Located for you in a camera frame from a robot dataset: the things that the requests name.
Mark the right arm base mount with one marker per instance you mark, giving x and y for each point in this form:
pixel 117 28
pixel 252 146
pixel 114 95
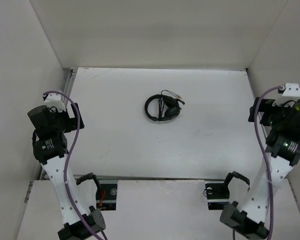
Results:
pixel 217 194

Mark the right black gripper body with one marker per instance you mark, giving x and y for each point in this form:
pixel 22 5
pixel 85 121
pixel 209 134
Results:
pixel 275 115

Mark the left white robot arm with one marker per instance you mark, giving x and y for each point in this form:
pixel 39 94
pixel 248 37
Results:
pixel 50 147

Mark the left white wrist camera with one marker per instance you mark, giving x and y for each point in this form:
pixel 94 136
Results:
pixel 55 99

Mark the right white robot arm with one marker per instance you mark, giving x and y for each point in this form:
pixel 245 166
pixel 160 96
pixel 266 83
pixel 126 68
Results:
pixel 253 217

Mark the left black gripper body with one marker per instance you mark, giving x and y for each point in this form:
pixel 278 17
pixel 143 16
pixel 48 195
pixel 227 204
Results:
pixel 63 121

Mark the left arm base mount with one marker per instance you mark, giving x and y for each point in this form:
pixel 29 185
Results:
pixel 106 197

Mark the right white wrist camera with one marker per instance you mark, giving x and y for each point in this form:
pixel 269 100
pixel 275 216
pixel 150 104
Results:
pixel 288 95

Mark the black headphones with cable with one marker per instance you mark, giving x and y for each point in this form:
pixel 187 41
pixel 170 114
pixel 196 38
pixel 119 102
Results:
pixel 168 106

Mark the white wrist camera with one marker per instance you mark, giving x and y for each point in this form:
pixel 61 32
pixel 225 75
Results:
pixel 288 95
pixel 55 99

